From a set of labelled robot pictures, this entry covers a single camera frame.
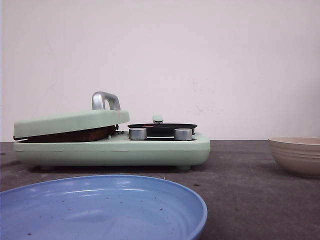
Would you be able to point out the breakfast maker hinged lid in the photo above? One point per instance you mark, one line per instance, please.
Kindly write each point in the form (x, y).
(106, 111)

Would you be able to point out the bread slice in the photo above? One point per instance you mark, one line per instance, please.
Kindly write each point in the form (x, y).
(87, 135)

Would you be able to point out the beige ribbed bowl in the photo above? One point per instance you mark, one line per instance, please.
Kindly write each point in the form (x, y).
(297, 155)

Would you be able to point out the mint green breakfast maker base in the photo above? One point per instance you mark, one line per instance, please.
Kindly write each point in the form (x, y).
(117, 150)

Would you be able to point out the black round frying pan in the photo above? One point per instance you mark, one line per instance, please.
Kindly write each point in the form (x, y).
(156, 129)

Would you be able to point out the right silver control knob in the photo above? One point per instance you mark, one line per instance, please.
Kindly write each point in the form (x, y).
(183, 134)

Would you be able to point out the silver control knob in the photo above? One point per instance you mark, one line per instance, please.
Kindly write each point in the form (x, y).
(137, 134)
(183, 134)

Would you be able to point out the left silver control knob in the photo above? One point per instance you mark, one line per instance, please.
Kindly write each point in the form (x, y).
(137, 134)

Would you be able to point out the blue plate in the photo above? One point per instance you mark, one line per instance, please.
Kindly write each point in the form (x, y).
(102, 207)

